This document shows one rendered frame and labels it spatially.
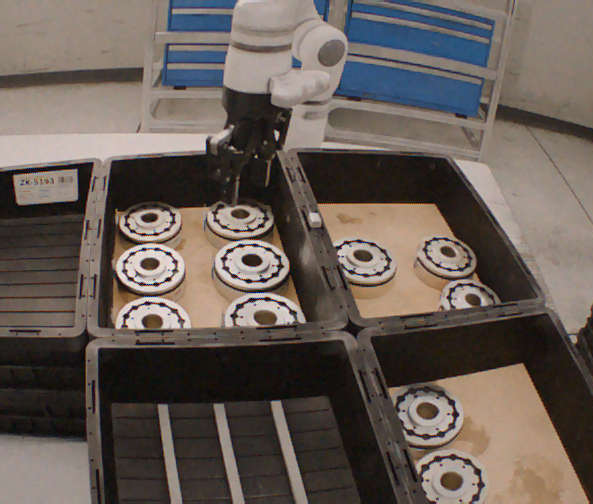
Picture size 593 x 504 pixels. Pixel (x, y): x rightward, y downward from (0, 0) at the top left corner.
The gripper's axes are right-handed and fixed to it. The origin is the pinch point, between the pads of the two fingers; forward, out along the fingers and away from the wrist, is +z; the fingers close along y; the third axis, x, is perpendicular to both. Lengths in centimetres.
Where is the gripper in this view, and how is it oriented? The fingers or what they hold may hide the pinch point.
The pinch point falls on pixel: (245, 184)
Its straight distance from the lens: 76.5
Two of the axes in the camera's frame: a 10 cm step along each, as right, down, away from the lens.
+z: -1.1, 7.9, 6.1
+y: -5.5, 4.6, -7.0
